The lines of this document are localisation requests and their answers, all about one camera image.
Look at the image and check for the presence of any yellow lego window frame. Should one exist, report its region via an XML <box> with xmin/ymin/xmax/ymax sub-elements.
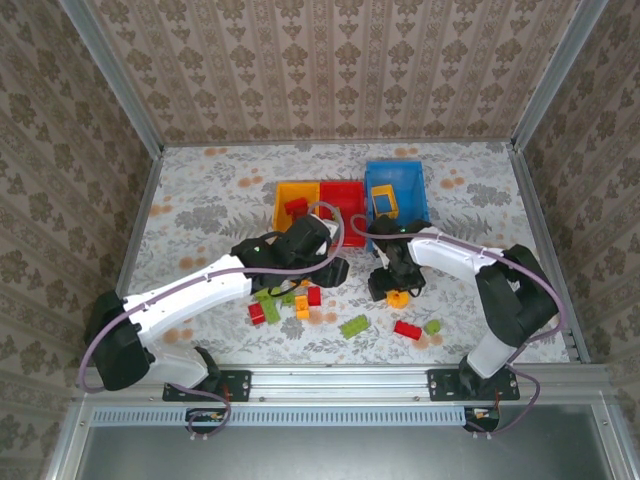
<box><xmin>370</xmin><ymin>184</ymin><xmax>400</xmax><ymax>220</ymax></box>

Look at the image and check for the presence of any yellow plastic bin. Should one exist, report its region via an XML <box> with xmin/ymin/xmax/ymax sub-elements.
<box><xmin>272</xmin><ymin>180</ymin><xmax>322</xmax><ymax>235</ymax></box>

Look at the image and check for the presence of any red plastic bin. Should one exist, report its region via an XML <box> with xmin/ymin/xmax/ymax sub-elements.
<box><xmin>318</xmin><ymin>180</ymin><xmax>368</xmax><ymax>249</ymax></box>

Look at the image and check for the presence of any blue plastic bin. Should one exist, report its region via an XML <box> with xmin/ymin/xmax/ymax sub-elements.
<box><xmin>363</xmin><ymin>159</ymin><xmax>432</xmax><ymax>253</ymax></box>

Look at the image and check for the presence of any black right connector box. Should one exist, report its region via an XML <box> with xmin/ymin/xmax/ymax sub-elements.
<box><xmin>463</xmin><ymin>405</ymin><xmax>501</xmax><ymax>432</ymax></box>

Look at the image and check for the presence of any black connector box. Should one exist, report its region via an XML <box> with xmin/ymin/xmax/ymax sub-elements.
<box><xmin>463</xmin><ymin>405</ymin><xmax>501</xmax><ymax>432</ymax></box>
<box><xmin>185</xmin><ymin>407</ymin><xmax>232</xmax><ymax>435</ymax></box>

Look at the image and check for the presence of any grey metal panel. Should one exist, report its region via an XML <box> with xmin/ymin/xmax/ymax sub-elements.
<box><xmin>74</xmin><ymin>424</ymin><xmax>615</xmax><ymax>480</ymax></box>

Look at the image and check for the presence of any black left connector box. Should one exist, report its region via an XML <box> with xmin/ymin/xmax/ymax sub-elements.
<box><xmin>185</xmin><ymin>407</ymin><xmax>232</xmax><ymax>435</ymax></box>

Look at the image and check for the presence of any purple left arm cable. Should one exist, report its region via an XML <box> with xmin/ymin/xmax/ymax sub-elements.
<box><xmin>77</xmin><ymin>200</ymin><xmax>347</xmax><ymax>394</ymax></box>

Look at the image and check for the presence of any thin black left camera cable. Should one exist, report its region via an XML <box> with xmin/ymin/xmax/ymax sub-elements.
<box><xmin>267</xmin><ymin>279</ymin><xmax>304</xmax><ymax>299</ymax></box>

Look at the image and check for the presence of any aluminium back rail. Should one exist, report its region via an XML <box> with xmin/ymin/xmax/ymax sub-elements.
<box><xmin>160</xmin><ymin>139</ymin><xmax>516</xmax><ymax>148</ymax></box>

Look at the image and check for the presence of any aluminium front rail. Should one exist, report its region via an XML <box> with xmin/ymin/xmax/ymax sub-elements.
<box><xmin>72</xmin><ymin>363</ymin><xmax>614</xmax><ymax>404</ymax></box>

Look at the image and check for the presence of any aluminium side rail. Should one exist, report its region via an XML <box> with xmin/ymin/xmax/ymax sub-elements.
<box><xmin>506</xmin><ymin>143</ymin><xmax>592</xmax><ymax>365</ymax></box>
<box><xmin>112</xmin><ymin>147</ymin><xmax>165</xmax><ymax>301</ymax></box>

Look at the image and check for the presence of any grey slotted cable duct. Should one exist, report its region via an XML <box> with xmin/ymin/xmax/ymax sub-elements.
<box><xmin>89</xmin><ymin>405</ymin><xmax>469</xmax><ymax>427</ymax></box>

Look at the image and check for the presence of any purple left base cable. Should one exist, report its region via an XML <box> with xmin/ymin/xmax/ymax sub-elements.
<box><xmin>167</xmin><ymin>382</ymin><xmax>234</xmax><ymax>444</ymax></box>

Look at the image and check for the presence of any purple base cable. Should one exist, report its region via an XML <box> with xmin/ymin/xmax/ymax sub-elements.
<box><xmin>167</xmin><ymin>382</ymin><xmax>234</xmax><ymax>444</ymax></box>
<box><xmin>469</xmin><ymin>369</ymin><xmax>544</xmax><ymax>440</ymax></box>

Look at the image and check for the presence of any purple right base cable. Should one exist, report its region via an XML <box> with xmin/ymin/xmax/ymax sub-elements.
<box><xmin>469</xmin><ymin>369</ymin><xmax>544</xmax><ymax>440</ymax></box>

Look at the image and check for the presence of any aluminium frame post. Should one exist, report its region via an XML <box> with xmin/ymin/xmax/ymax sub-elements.
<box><xmin>510</xmin><ymin>0</ymin><xmax>610</xmax><ymax>149</ymax></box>
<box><xmin>58</xmin><ymin>0</ymin><xmax>165</xmax><ymax>154</ymax></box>

